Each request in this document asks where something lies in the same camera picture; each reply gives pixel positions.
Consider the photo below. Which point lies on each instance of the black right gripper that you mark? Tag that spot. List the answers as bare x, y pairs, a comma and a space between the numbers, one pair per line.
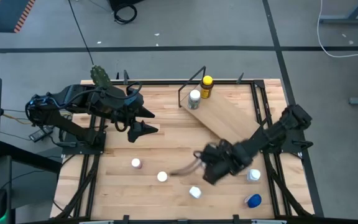
225, 158

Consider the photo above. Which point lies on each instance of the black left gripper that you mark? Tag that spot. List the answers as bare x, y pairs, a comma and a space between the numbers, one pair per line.
121, 104

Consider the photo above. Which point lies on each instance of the small white medicine bottle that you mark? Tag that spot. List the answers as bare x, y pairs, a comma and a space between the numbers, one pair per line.
195, 192

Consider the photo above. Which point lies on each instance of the orange bottle white cap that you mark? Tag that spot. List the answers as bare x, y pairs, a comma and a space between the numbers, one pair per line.
162, 176

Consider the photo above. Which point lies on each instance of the pink bottle white cap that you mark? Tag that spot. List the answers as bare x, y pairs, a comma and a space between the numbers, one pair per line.
136, 163

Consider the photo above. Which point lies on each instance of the green label bottle white cap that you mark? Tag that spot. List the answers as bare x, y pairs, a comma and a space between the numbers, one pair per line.
194, 95

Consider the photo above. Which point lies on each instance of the large white medicine bottle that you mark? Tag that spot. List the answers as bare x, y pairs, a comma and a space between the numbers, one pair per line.
254, 175

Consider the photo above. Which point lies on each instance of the blue bottle white cap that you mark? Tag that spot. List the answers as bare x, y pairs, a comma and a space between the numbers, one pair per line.
255, 201

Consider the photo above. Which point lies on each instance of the brown bottle yellow cap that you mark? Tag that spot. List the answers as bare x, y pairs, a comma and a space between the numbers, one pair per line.
207, 81

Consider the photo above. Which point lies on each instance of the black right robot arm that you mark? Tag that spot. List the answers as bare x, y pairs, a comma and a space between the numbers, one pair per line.
291, 121

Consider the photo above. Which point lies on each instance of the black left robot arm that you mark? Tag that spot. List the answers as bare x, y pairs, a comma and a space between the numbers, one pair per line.
73, 96

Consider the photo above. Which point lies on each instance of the green cactus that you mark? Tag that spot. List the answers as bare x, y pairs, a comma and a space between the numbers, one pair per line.
100, 76

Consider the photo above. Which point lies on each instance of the black power adapter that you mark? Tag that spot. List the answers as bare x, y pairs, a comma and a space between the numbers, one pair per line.
40, 133

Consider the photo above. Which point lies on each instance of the black box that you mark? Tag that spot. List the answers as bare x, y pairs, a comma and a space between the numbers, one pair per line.
123, 2

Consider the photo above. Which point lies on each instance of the hazard striped floor mat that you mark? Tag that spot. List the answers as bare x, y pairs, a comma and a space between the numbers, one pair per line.
2, 15

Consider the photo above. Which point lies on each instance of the wooden shelf black metal frame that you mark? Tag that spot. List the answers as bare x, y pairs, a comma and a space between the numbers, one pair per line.
225, 118

